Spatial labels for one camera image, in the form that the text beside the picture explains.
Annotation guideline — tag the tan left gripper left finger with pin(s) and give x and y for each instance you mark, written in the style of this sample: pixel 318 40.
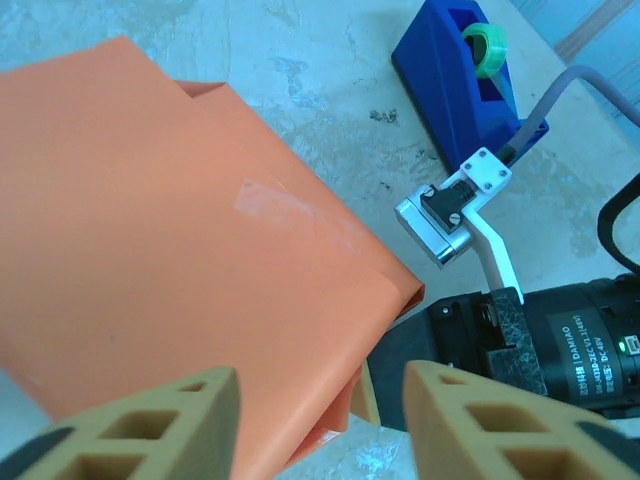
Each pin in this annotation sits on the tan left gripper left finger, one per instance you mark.
pixel 150 440

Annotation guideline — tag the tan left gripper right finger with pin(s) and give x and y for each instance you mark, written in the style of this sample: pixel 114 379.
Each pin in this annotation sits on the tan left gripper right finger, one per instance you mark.
pixel 450 425

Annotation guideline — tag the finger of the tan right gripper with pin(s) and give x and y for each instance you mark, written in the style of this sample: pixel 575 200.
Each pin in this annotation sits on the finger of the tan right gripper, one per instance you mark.
pixel 367 395

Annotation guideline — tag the clear tape strip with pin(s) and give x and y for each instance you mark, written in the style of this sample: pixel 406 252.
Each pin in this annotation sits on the clear tape strip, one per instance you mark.
pixel 300 215

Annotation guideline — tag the blue tape dispenser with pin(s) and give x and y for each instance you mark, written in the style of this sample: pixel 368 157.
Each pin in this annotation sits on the blue tape dispenser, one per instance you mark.
pixel 440 85

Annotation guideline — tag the green tape roll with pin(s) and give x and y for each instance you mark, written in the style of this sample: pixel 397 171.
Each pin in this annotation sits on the green tape roll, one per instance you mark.
pixel 485 45

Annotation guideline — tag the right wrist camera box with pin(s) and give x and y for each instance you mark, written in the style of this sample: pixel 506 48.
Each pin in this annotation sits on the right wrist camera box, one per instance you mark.
pixel 425 235

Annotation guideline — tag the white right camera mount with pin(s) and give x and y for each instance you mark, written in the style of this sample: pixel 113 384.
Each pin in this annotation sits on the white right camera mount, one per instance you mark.
pixel 487 172

